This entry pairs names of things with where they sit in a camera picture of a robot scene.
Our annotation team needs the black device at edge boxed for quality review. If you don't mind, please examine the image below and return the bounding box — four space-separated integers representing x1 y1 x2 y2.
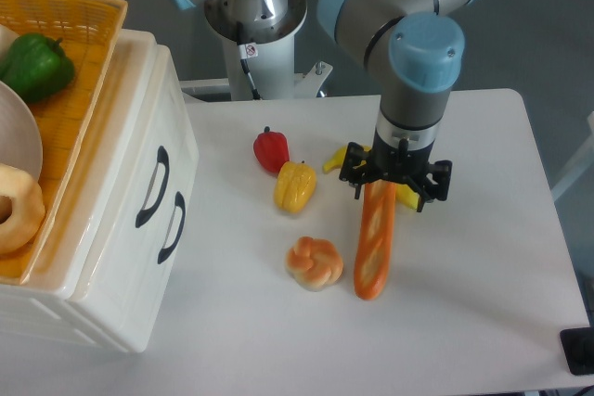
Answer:
560 327 593 376

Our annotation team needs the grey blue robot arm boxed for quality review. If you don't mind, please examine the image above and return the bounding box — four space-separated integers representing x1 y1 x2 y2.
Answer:
174 0 475 203

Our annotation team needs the orange baguette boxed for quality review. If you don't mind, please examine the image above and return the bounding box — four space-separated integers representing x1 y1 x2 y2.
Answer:
354 180 396 300

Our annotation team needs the white object in basket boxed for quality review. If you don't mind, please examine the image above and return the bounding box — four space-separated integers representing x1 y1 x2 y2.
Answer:
0 25 19 62

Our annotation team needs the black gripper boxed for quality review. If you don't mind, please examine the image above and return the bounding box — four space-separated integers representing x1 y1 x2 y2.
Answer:
339 133 453 212

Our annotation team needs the yellow banana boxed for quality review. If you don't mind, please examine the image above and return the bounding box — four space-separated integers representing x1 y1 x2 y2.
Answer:
323 146 420 211

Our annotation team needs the beige donut bread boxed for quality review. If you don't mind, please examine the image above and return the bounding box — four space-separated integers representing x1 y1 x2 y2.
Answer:
1 164 45 255

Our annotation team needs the white plastic drawer cabinet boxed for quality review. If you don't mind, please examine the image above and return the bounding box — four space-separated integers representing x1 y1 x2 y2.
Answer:
0 28 161 354

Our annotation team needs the red bell pepper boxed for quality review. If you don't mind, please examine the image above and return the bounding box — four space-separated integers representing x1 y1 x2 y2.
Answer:
252 126 290 175

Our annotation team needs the white plate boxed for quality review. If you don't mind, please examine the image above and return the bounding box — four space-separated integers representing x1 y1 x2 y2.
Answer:
0 83 43 180

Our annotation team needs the yellow woven basket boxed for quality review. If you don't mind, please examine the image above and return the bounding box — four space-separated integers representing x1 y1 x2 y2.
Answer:
1 0 128 286

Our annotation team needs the green bell pepper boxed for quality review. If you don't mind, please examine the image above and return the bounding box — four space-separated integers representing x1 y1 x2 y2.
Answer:
1 32 75 104

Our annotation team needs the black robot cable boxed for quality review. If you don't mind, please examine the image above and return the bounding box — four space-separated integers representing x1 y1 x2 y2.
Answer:
235 19 264 101

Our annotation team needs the yellow bell pepper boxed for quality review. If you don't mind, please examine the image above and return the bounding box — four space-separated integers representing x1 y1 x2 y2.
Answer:
273 161 316 213

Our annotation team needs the knotted bread roll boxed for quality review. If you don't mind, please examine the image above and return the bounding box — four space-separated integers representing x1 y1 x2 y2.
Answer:
285 236 343 291

